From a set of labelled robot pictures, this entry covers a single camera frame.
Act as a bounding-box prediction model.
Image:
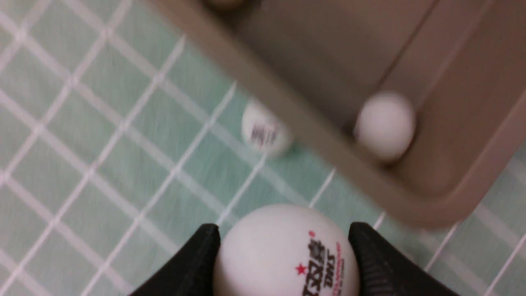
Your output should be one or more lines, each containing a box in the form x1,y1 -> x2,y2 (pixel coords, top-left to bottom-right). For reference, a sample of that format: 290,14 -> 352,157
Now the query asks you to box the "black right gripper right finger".
348,222 -> 457,296

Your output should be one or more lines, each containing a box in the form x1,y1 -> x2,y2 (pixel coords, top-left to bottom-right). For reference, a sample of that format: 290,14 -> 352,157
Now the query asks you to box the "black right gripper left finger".
131,223 -> 221,296

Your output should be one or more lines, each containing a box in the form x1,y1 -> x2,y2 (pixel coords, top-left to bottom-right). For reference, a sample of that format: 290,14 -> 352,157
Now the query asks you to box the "white logo ball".
213,204 -> 360,296

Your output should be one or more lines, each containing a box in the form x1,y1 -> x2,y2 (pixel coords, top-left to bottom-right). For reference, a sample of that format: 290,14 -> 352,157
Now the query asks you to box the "green checkered table mat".
0,0 -> 525,296

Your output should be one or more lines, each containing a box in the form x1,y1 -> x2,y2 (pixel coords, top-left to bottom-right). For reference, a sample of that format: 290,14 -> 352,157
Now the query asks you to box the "white ball by bin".
241,100 -> 294,157

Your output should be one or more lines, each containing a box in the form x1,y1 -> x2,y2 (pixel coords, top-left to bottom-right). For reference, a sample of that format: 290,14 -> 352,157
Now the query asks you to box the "olive plastic storage bin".
148,0 -> 526,230

